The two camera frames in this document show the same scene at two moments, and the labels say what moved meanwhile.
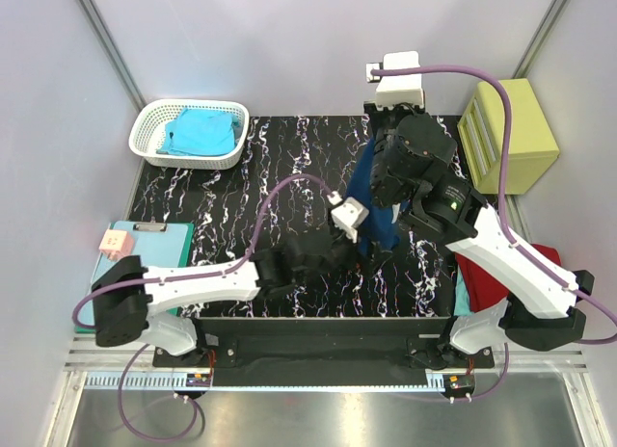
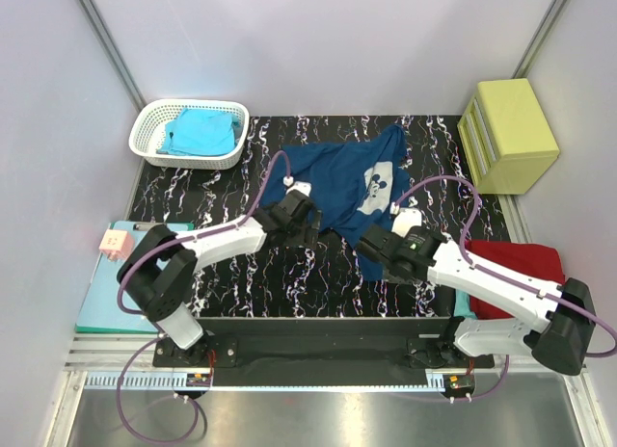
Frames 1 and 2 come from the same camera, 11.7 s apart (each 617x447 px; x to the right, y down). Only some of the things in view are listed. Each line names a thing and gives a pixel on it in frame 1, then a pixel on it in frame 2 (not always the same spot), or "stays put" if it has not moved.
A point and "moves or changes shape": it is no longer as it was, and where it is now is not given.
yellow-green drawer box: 482,136 stays put
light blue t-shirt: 200,132 stays put
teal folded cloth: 462,306 stays put
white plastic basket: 191,133 stays put
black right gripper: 377,115 → 387,274
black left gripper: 340,248 → 305,222
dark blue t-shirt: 382,227 moves or changes shape
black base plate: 324,352 stays put
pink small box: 117,243 stays put
